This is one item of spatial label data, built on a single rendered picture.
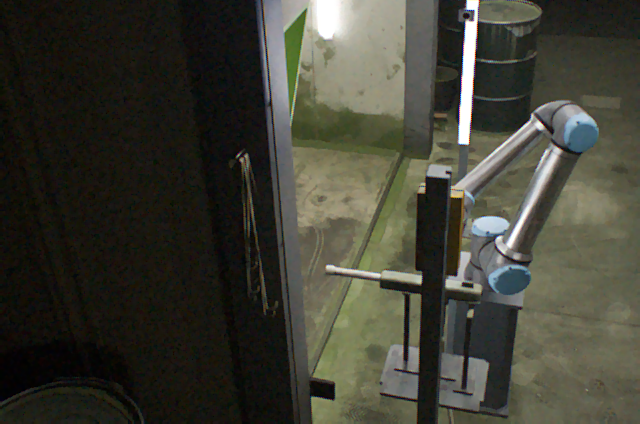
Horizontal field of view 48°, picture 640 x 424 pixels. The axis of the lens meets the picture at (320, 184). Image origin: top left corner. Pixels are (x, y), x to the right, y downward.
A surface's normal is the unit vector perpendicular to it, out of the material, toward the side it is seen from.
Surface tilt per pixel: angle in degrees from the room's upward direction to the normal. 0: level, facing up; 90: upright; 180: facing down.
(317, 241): 0
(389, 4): 90
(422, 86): 90
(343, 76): 90
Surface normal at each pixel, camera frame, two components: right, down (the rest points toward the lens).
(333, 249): -0.04, -0.86
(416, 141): -0.29, 0.51
